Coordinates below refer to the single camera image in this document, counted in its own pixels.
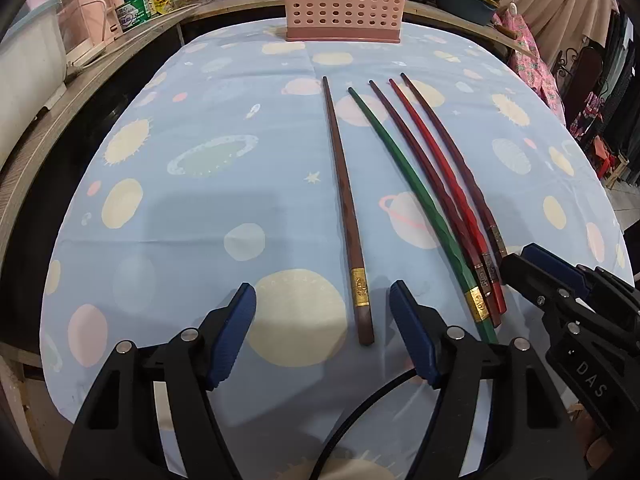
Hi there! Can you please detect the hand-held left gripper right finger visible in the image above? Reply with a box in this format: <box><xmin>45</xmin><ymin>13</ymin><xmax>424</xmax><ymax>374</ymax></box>
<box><xmin>389</xmin><ymin>280</ymin><xmax>588</xmax><ymax>480</ymax></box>

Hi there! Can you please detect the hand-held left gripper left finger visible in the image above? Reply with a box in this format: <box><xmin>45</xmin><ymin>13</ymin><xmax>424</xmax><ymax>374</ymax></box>
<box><xmin>60</xmin><ymin>282</ymin><xmax>258</xmax><ymax>480</ymax></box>

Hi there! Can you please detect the wood grain counter shelf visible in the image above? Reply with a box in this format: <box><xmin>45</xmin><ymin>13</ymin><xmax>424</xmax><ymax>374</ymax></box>
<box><xmin>0</xmin><ymin>0</ymin><xmax>541</xmax><ymax>241</ymax></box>

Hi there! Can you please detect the pink electric kettle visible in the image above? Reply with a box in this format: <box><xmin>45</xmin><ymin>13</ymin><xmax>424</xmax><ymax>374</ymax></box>
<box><xmin>75</xmin><ymin>0</ymin><xmax>126</xmax><ymax>43</ymax></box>

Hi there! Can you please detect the black cable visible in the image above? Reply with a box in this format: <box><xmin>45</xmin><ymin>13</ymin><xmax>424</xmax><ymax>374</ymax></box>
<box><xmin>309</xmin><ymin>370</ymin><xmax>418</xmax><ymax>480</ymax></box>

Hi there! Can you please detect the brown chopstick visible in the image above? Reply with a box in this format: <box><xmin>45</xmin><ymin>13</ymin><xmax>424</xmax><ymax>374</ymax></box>
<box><xmin>321</xmin><ymin>76</ymin><xmax>376</xmax><ymax>346</ymax></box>

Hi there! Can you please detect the white plastic storage tub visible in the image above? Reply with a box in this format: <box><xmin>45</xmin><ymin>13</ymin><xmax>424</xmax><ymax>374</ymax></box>
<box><xmin>0</xmin><ymin>0</ymin><xmax>68</xmax><ymax>111</ymax></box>

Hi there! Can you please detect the green chopstick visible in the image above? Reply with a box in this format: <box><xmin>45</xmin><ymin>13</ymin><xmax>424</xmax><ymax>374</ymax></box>
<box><xmin>347</xmin><ymin>87</ymin><xmax>498</xmax><ymax>346</ymax></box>

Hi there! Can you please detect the pink floral cloth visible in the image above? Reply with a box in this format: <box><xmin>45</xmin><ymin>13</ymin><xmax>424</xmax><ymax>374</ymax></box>
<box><xmin>492</xmin><ymin>10</ymin><xmax>566</xmax><ymax>126</ymax></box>

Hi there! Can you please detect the white power cable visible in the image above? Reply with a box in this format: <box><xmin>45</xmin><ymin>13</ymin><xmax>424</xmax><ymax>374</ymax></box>
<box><xmin>65</xmin><ymin>2</ymin><xmax>201</xmax><ymax>68</ymax></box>

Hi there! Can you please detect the maroon chopstick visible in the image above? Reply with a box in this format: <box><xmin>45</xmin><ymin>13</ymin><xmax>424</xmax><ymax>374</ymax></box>
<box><xmin>368</xmin><ymin>80</ymin><xmax>502</xmax><ymax>328</ymax></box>
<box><xmin>400</xmin><ymin>72</ymin><xmax>508</xmax><ymax>261</ymax></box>

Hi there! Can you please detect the green tin can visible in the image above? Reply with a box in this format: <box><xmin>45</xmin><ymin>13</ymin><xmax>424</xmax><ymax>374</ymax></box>
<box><xmin>114</xmin><ymin>0</ymin><xmax>151</xmax><ymax>31</ymax></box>

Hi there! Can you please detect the black metal stand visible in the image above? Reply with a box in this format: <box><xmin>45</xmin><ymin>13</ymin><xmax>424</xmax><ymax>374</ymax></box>
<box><xmin>555</xmin><ymin>45</ymin><xmax>608</xmax><ymax>141</ymax></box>

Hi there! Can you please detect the beige curtain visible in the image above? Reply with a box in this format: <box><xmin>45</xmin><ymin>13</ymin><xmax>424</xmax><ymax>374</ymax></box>
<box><xmin>477</xmin><ymin>0</ymin><xmax>621</xmax><ymax>71</ymax></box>

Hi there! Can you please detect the blue planet print tablecloth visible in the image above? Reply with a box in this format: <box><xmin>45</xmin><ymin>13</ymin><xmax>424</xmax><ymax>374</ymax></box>
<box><xmin>42</xmin><ymin>17</ymin><xmax>628</xmax><ymax>480</ymax></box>

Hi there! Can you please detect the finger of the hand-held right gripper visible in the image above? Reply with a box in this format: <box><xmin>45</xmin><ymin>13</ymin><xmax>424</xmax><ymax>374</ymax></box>
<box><xmin>500</xmin><ymin>254</ymin><xmax>596</xmax><ymax>327</ymax></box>
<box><xmin>520</xmin><ymin>242</ymin><xmax>640</xmax><ymax>321</ymax></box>

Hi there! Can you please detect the pink perforated utensil basket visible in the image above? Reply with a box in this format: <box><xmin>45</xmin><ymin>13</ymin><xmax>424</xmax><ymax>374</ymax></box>
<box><xmin>281</xmin><ymin>0</ymin><xmax>405</xmax><ymax>43</ymax></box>

